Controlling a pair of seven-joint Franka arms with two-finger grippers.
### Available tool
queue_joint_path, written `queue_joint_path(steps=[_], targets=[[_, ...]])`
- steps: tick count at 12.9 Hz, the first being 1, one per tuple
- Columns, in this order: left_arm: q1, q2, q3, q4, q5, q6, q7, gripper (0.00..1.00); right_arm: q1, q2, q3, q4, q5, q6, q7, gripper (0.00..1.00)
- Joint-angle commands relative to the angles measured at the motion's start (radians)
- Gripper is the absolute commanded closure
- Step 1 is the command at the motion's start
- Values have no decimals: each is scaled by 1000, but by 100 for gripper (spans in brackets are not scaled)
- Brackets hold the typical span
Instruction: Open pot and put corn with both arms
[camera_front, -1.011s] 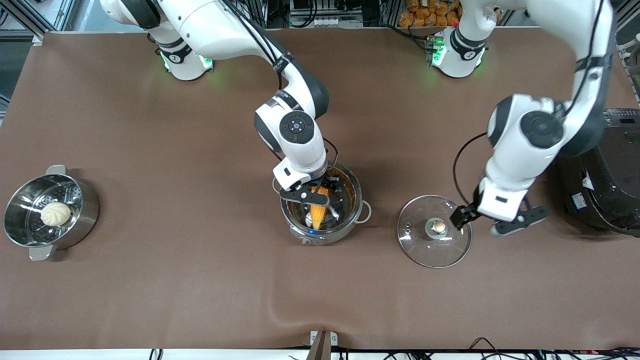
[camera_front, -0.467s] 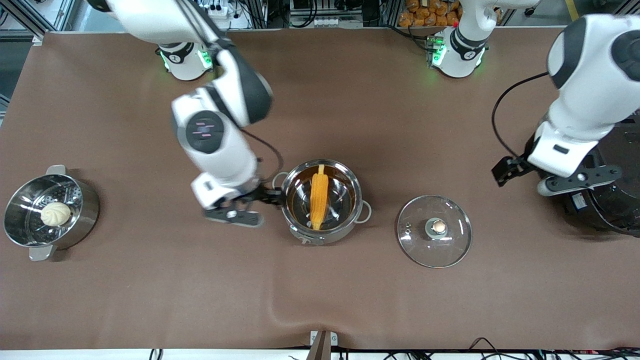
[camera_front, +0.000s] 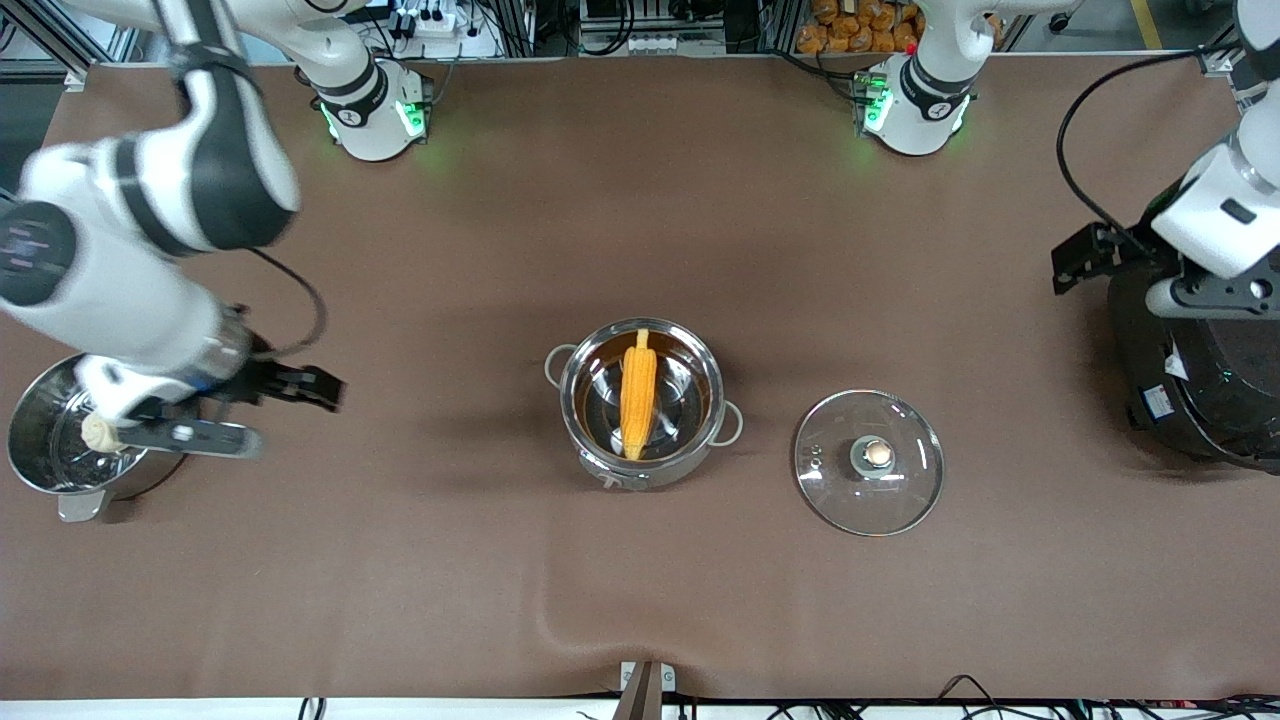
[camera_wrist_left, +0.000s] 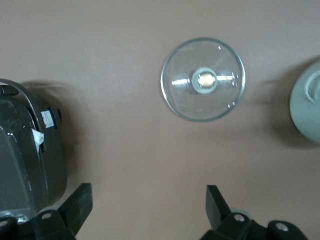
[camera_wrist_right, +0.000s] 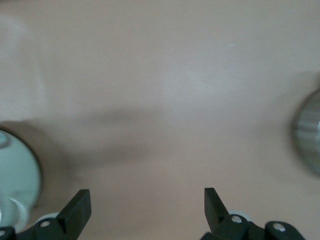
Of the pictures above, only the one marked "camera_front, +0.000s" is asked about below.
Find glass pot lid with knob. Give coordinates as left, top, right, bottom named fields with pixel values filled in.
left=794, top=389, right=946, bottom=538

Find white empty power strip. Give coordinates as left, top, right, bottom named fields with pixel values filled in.
left=624, top=34, right=728, bottom=57

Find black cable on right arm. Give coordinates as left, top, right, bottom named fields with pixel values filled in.
left=245, top=247, right=330, bottom=362

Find metal table clamp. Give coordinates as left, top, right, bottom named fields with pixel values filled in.
left=617, top=659, right=678, bottom=720

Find black round appliance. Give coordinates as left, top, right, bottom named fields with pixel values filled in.
left=1107, top=180, right=1280, bottom=474

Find white power strip with plugs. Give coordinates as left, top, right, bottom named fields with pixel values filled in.
left=393, top=3, right=483, bottom=41

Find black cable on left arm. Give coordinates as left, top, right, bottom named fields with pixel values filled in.
left=1056, top=48, right=1233, bottom=256

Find aluminium frame profile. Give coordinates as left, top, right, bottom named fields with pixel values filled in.
left=0, top=0, right=136, bottom=76

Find brown table mat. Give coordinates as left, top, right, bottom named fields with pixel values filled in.
left=0, top=55, right=1280, bottom=701

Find steel steamer pot with holes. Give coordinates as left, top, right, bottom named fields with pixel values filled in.
left=7, top=353, right=196, bottom=524

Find yellow toy corn cob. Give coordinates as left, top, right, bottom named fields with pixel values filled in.
left=620, top=328, right=659, bottom=462

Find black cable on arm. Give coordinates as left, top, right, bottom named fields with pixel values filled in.
left=245, top=247, right=330, bottom=362
left=1056, top=48, right=1233, bottom=256

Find black floor cables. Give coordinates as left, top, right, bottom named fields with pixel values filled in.
left=760, top=674, right=1280, bottom=720

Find pile of toy bread rolls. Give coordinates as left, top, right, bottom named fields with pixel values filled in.
left=796, top=0, right=927, bottom=55

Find steel cooking pot with handles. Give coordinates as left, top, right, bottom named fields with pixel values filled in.
left=545, top=318, right=746, bottom=492

